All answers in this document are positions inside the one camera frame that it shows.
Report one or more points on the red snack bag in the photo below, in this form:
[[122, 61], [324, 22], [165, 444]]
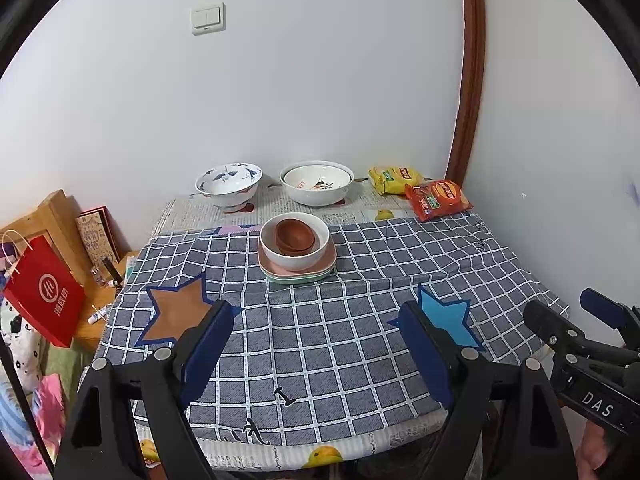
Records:
[[437, 200]]

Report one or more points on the brown wooden door frame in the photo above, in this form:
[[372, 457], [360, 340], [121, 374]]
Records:
[[470, 85]]

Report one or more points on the wooden chair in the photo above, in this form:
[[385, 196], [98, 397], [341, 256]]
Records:
[[55, 215]]

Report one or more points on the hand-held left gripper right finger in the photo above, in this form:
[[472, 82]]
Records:
[[425, 355]]

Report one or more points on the small white tube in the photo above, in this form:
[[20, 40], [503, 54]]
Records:
[[97, 315]]

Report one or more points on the plain white bowl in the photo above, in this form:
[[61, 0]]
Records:
[[295, 261]]

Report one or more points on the pink square plate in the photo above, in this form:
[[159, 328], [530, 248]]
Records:
[[327, 260]]

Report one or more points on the person's right hand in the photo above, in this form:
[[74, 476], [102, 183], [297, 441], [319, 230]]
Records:
[[597, 447]]

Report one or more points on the yellow snack bag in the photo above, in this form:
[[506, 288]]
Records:
[[395, 179]]

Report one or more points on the large white printed bowl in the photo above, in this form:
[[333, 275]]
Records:
[[315, 192]]

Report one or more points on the blue patterned white bowl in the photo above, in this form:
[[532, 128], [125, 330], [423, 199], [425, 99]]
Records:
[[227, 185]]

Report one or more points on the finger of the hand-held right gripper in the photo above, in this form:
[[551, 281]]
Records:
[[555, 332], [607, 310]]

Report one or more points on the white light switch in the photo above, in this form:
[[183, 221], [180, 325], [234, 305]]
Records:
[[207, 19]]

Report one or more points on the red paper bag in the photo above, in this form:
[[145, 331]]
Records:
[[42, 295]]

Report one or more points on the small glass bottle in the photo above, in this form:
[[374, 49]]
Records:
[[105, 275]]

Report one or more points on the small brown bowl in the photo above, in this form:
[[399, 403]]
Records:
[[312, 249], [295, 234]]

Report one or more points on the white floral cloth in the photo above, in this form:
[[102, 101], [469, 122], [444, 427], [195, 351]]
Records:
[[20, 350]]

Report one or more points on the green square plate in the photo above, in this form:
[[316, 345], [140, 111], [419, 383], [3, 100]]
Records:
[[295, 282]]

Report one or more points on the grey checked tablecloth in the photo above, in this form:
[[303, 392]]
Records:
[[325, 350]]

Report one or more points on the pink cloth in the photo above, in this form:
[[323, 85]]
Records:
[[50, 420]]

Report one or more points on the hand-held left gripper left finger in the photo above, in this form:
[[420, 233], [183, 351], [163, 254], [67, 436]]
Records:
[[205, 355]]

